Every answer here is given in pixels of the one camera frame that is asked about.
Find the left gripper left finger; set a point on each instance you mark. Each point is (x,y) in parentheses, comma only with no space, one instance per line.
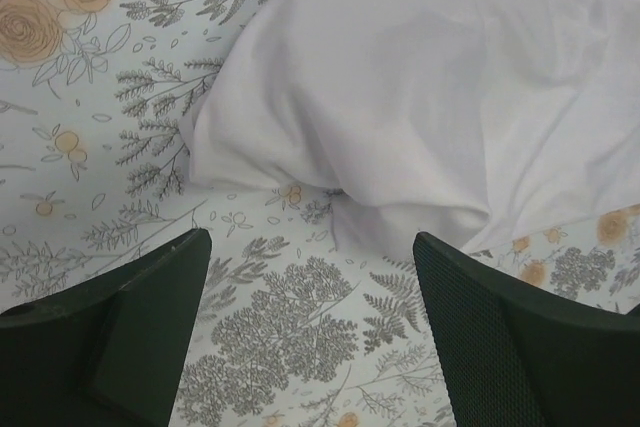
(109,351)

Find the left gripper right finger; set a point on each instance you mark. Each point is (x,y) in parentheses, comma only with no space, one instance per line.
(515,355)

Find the white t shirt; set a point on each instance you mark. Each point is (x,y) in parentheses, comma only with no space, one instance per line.
(478,121)

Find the floral table mat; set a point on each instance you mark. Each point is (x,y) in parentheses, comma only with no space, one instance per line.
(292,328)

